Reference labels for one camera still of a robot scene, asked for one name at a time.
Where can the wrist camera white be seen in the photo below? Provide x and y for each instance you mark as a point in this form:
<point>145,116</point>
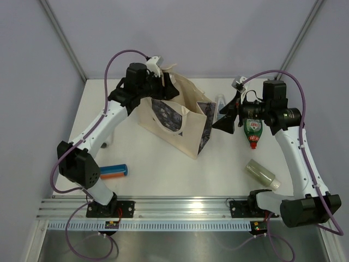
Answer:
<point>238,84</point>
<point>153,65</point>

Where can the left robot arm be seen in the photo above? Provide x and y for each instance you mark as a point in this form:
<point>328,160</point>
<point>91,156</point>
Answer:
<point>76,159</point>

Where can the white bottle black cap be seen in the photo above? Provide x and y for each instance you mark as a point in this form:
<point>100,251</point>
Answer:
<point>108,141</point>

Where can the left aluminium frame post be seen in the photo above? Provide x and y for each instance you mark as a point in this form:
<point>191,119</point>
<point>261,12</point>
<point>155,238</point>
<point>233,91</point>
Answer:
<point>53,20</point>

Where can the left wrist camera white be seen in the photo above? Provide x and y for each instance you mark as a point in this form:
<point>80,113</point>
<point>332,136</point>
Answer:
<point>153,65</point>

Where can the lying green bottle beige cap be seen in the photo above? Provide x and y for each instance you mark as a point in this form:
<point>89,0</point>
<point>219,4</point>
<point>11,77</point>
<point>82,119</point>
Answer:
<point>262,175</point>

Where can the white slotted cable duct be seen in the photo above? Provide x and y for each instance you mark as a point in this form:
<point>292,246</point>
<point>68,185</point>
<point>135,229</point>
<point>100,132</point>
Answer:
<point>151,226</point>

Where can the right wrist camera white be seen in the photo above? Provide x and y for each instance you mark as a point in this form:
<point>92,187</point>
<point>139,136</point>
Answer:
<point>238,84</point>

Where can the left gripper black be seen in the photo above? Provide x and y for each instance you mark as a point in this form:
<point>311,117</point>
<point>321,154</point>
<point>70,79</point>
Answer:
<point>163,93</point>

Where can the aluminium frame post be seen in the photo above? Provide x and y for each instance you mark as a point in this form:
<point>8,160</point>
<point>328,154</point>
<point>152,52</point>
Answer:
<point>53,20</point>
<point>302,33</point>

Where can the blue orange lying bottle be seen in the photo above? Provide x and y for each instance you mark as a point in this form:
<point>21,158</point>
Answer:
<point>113,171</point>

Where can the right aluminium frame post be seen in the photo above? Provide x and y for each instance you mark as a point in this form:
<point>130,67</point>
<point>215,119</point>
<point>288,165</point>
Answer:
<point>302,33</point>

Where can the silver blue tube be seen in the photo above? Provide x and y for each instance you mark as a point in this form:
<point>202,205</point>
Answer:
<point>220,104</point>

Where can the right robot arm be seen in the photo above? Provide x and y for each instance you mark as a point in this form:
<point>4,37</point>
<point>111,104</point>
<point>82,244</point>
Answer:
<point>311,203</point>

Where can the beige pump bottle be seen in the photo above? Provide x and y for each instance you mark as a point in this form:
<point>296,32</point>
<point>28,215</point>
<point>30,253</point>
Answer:
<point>169,68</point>

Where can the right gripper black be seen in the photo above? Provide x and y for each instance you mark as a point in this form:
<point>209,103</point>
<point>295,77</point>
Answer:
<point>227,124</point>

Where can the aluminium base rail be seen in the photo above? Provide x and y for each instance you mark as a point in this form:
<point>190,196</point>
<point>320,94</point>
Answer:
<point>152,209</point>

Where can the beige canvas tote bag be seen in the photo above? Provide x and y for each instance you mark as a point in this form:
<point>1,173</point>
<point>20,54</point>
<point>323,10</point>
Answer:
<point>185,122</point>

